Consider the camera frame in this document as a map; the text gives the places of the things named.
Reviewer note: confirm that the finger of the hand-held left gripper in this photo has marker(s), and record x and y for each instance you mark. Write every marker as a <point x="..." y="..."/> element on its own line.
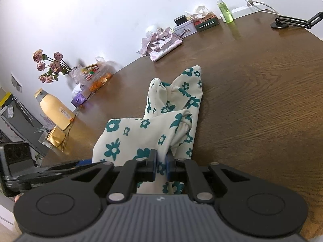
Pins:
<point x="84" y="162"/>
<point x="50" y="177"/>

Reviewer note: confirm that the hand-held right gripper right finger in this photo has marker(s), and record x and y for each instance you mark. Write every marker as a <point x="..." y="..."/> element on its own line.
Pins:
<point x="169" y="168"/>

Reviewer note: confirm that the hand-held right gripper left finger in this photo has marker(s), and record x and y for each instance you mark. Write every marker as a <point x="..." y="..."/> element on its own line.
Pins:
<point x="153" y="167"/>

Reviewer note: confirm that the cream green-flowered garment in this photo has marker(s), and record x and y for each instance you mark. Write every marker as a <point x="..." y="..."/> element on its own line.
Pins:
<point x="131" y="136"/>

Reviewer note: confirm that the gold box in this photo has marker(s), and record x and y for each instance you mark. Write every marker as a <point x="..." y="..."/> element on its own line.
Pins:
<point x="56" y="137"/>

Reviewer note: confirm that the grey shelf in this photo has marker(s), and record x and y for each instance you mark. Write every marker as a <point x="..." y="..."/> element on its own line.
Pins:
<point x="22" y="128"/>

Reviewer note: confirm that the yellow thermos bottle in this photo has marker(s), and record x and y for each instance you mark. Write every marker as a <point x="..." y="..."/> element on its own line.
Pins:
<point x="54" y="108"/>

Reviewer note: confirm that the purple tissue pack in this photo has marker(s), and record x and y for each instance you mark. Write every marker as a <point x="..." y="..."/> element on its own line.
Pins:
<point x="78" y="99"/>

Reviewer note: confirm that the clear plastic snack bag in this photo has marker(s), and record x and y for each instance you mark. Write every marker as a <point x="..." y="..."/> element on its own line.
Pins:
<point x="97" y="78"/>

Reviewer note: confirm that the pink flower bouquet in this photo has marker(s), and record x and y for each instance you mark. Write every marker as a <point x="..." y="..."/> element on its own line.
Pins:
<point x="54" y="65"/>

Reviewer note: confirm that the pink floral ruffled garment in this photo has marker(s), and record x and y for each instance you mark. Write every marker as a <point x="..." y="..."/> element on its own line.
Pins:
<point x="162" y="44"/>

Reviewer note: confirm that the white round lamp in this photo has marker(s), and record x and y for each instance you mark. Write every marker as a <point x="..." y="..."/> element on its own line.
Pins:
<point x="152" y="29"/>

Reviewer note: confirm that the white tin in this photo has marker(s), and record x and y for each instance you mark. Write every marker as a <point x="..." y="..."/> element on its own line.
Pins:
<point x="185" y="29"/>

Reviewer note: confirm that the dark labelled box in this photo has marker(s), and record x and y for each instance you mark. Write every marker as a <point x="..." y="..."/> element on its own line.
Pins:
<point x="207" y="24"/>

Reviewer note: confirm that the small black box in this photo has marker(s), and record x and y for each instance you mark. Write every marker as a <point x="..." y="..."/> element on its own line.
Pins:
<point x="180" y="20"/>

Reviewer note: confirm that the crumpled white tissue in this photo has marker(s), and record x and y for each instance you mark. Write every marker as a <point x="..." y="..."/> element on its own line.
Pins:
<point x="200" y="13"/>

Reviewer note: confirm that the green spray bottle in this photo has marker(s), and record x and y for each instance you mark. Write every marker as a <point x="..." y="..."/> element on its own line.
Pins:
<point x="225" y="10"/>

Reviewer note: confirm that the white power strip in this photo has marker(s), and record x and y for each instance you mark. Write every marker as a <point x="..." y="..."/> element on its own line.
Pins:
<point x="242" y="11"/>

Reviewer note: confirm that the white wall socket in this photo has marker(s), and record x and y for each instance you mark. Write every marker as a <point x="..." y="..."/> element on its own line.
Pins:
<point x="16" y="83"/>

